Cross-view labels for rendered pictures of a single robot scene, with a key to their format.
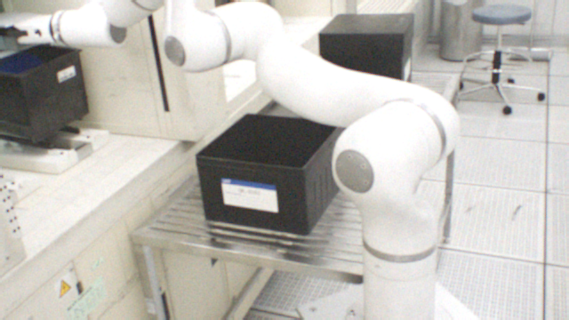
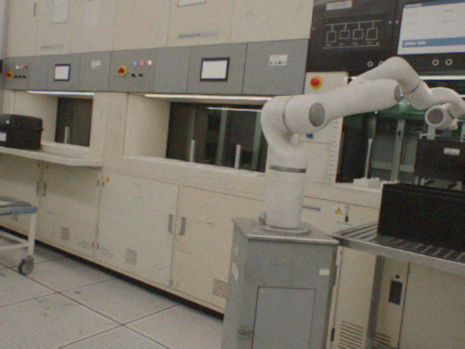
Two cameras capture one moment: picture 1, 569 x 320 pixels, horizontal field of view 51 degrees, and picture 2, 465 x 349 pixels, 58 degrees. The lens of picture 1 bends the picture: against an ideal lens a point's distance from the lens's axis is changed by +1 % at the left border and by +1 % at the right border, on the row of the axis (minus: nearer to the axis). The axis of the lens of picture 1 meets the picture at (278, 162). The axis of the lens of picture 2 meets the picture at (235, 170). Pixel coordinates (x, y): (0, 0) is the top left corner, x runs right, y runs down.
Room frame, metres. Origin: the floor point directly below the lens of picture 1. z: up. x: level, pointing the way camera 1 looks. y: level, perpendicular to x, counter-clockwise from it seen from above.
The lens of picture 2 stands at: (0.89, -1.54, 1.01)
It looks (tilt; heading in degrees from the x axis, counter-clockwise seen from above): 4 degrees down; 101
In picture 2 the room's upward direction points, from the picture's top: 6 degrees clockwise
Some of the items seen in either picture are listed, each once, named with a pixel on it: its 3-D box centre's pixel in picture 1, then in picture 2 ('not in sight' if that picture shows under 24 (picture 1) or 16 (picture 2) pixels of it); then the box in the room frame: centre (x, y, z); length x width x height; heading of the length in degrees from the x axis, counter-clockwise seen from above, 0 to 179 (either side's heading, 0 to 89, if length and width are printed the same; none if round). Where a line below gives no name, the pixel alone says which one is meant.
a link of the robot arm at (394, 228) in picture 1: (388, 184); (284, 132); (0.78, -0.16, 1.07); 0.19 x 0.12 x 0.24; 135
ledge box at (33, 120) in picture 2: not in sight; (18, 131); (-1.46, 1.46, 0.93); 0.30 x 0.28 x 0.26; 152
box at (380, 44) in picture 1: (368, 58); not in sight; (2.03, -0.35, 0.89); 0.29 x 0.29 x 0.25; 69
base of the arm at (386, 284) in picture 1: (398, 285); (284, 199); (0.80, -0.19, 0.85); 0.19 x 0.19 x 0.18
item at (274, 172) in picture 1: (274, 169); (431, 213); (1.30, 0.01, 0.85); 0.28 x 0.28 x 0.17; 64
